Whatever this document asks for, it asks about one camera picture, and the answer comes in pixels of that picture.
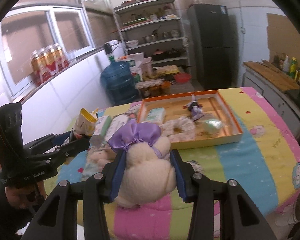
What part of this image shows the pink beige plush toy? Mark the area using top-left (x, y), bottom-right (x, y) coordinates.
top-left (86, 144), bottom-right (116, 172)

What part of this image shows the cream plush purple bow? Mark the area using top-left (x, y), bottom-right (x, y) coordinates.
top-left (108, 119), bottom-right (176, 209)

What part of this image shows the white floral neck pillow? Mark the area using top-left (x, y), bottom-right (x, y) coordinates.
top-left (160, 116), bottom-right (196, 142)

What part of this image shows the yellow white snack bag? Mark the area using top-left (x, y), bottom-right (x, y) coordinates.
top-left (72, 108), bottom-right (98, 137)

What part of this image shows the green item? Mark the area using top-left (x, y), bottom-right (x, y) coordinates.
top-left (199, 118), bottom-right (224, 135)

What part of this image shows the person left hand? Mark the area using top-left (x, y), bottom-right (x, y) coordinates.
top-left (5, 181), bottom-right (46, 209)

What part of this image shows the white green tissue box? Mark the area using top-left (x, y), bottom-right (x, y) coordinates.
top-left (89, 115), bottom-right (112, 147)

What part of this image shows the floral tissue box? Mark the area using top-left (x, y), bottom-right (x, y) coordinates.
top-left (104, 112), bottom-right (137, 143)

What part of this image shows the orange cardboard tray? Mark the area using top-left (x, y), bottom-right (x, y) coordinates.
top-left (138, 90), bottom-right (243, 150)

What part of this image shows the red drink bottle pack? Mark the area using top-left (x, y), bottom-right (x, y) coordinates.
top-left (31, 43), bottom-right (70, 86)

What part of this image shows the colourful cartoon quilt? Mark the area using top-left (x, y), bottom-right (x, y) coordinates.
top-left (43, 87), bottom-right (300, 240)

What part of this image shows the blue water jug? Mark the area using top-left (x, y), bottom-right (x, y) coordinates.
top-left (100, 42), bottom-right (139, 106)

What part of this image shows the red plastic basin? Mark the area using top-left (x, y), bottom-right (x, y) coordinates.
top-left (173, 73), bottom-right (191, 83)

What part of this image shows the wooden counter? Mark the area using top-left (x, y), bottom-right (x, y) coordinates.
top-left (243, 61), bottom-right (300, 92)

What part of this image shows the black refrigerator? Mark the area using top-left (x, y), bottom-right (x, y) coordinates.
top-left (187, 4), bottom-right (234, 90)

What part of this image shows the grey metal shelf rack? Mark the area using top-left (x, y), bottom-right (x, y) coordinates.
top-left (113, 0), bottom-right (190, 67)

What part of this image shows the green yellow bottle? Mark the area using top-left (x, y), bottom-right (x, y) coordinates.
top-left (288, 57), bottom-right (298, 79)

